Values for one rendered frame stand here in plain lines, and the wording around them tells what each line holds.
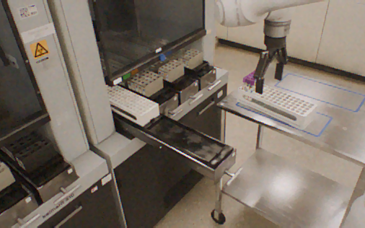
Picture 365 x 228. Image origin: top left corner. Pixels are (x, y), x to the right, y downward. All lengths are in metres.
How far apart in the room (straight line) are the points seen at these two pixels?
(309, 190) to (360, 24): 1.80
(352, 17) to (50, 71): 2.63
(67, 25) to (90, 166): 0.51
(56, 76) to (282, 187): 1.22
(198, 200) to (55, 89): 1.21
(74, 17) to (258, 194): 1.19
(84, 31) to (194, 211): 1.26
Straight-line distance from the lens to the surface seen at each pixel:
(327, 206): 1.74
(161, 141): 1.18
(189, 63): 1.57
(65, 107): 1.16
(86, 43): 1.14
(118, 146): 1.30
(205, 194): 2.04
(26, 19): 1.02
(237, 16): 1.00
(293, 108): 1.24
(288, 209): 1.68
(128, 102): 1.31
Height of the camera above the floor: 1.57
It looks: 36 degrees down
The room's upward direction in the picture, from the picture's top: 3 degrees counter-clockwise
